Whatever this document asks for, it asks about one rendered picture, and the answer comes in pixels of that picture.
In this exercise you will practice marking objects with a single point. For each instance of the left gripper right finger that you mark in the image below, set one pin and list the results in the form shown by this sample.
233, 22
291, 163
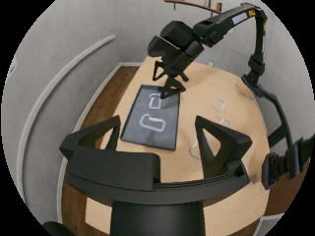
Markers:
233, 145

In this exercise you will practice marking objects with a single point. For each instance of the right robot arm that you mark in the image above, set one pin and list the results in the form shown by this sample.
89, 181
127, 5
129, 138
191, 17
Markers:
210, 32

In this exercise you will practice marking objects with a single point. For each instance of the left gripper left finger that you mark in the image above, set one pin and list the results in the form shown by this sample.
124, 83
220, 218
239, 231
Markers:
88, 136

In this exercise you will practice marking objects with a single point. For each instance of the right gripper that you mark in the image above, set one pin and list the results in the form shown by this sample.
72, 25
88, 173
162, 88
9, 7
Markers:
170, 81

